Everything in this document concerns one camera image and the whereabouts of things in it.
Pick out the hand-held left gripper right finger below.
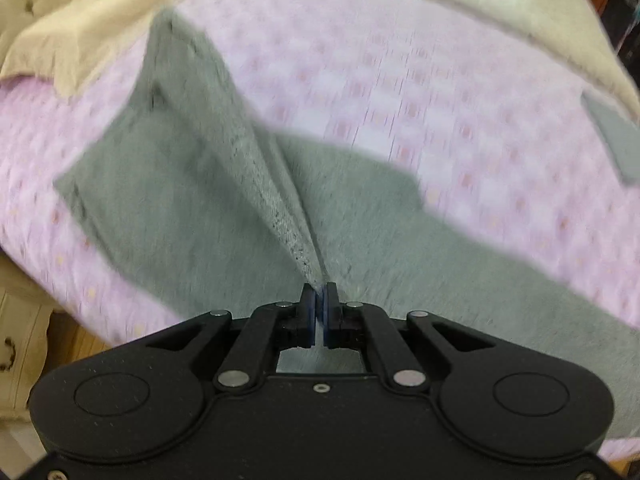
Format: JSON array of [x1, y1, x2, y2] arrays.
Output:
[[323, 283, 496, 392]]

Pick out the white cabinet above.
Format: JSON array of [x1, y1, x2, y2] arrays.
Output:
[[0, 282, 57, 423]]

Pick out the cream fleece blanket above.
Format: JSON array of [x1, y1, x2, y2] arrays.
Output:
[[240, 0, 640, 126]]

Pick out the beige cloth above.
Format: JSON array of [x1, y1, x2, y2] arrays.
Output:
[[0, 0, 207, 99]]

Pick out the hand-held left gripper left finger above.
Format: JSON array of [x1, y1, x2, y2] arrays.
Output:
[[145, 284, 319, 392]]

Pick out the small grey cloth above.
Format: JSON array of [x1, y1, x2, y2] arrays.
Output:
[[580, 91, 640, 186]]

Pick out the pink checked bedsheet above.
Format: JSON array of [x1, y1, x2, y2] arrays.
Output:
[[0, 0, 640, 461]]

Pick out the grey pants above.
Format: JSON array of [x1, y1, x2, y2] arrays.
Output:
[[52, 10, 640, 441]]

